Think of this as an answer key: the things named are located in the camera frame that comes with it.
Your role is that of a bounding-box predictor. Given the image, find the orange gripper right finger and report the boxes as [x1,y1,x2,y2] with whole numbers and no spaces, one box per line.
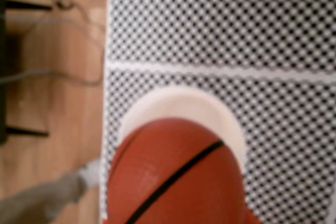
[243,206,264,224]

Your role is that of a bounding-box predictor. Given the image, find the small orange basketball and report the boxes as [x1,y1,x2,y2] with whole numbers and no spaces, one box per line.
[106,118,249,224]

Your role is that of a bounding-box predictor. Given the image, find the white paper cup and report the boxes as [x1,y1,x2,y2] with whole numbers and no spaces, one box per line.
[118,87,246,183]

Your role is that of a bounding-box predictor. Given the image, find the small white object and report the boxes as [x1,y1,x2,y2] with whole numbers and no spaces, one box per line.
[78,158,102,188]

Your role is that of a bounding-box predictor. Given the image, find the black metal stand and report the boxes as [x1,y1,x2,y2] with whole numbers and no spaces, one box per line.
[0,0,54,146]

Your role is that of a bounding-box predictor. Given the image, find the thin grey cable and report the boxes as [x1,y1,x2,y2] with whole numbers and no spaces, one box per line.
[48,0,107,35]
[0,50,105,88]

